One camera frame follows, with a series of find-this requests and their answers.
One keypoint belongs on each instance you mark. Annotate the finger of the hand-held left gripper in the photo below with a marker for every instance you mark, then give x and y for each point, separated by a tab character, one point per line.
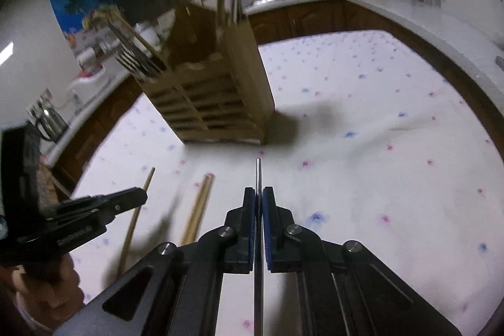
118	200

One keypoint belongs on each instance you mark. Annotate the thin metal utensil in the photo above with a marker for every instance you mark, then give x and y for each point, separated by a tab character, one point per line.
258	170

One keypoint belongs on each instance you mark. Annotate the brown wooden chopstick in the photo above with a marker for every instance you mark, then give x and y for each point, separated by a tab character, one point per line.
139	37

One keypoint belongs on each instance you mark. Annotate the wooden utensil holder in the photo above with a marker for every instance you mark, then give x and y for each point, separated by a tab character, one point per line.
244	64

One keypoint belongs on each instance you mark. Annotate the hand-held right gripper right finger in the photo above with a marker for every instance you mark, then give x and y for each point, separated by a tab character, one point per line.
268	218

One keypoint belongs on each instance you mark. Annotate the steel electric kettle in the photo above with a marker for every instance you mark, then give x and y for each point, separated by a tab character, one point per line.
51	123

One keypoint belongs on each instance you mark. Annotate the dark slim metal utensil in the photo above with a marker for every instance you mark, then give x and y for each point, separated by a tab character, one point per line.
130	42

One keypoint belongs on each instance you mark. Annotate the white and red cooker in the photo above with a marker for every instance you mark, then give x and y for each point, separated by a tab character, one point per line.
90	82

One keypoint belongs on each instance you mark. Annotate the single bamboo chopstick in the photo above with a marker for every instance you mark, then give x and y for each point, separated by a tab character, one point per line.
132	233

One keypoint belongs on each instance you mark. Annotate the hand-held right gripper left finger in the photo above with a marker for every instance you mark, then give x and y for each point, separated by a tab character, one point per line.
249	218

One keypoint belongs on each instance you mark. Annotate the wooden lower cabinets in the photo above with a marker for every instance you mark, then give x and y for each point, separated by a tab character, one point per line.
311	19

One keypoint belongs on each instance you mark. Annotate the person's left forearm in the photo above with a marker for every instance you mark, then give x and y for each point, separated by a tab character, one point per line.
31	316

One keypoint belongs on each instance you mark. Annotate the steel basin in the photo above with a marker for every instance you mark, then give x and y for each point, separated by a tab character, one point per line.
500	64

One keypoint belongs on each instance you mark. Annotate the person's left hand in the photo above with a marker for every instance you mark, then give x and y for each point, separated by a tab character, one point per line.
51	281

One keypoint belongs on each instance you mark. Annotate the patterned cloth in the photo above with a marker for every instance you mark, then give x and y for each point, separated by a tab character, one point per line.
47	182

